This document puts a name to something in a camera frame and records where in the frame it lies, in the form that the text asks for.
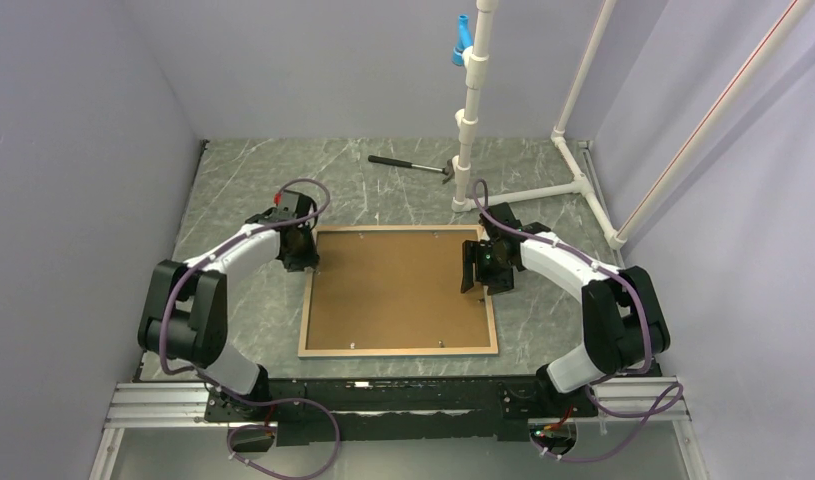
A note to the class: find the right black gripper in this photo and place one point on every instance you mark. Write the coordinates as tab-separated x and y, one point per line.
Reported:
470	256

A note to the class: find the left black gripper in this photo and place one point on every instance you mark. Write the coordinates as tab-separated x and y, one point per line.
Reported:
310	258

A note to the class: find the brown cardboard backing board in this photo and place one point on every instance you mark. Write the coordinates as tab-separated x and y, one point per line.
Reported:
394	285

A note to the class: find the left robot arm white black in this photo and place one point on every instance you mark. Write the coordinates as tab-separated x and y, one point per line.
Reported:
185	319

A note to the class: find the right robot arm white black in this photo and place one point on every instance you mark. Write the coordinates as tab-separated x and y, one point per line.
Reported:
623	323

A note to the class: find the white PVC pipe stand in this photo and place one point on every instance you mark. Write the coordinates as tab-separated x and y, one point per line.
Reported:
466	119

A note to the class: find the blue pipe fitting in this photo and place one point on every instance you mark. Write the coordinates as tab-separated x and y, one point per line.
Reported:
464	40

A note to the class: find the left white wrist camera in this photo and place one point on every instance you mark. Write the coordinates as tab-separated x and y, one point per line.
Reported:
290	204

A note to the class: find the black handled hammer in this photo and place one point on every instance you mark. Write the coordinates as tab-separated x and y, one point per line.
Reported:
445	171

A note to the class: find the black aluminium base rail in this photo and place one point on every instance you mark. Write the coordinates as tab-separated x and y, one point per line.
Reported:
506	408

